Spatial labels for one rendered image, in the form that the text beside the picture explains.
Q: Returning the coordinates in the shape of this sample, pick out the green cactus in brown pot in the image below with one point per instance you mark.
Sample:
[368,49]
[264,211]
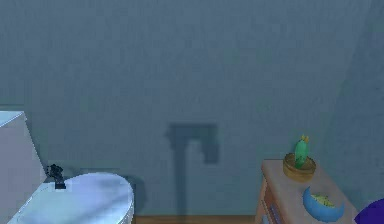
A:
[300,163]

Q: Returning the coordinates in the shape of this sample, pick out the brown wooden shelf cabinet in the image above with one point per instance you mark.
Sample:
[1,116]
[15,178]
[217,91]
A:
[286,200]

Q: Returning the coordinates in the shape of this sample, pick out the white toilet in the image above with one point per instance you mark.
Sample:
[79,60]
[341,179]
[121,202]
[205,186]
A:
[83,200]

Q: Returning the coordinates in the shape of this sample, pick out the blue bowl with yellow contents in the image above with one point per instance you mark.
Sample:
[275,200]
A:
[321,208]

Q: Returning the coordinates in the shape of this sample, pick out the purple round object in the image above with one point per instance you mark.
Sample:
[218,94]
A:
[371,213]

